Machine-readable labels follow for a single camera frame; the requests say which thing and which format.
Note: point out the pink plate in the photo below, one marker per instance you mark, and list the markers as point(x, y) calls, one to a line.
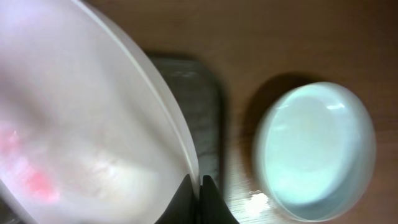
point(90, 131)

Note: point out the pale green plate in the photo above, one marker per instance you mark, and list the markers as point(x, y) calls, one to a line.
point(315, 151)

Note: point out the large brown tray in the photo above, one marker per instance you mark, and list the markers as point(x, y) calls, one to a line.
point(200, 96)

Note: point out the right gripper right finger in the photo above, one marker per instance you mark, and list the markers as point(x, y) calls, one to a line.
point(213, 209)

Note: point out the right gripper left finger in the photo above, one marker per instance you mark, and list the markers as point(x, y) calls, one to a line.
point(182, 208)

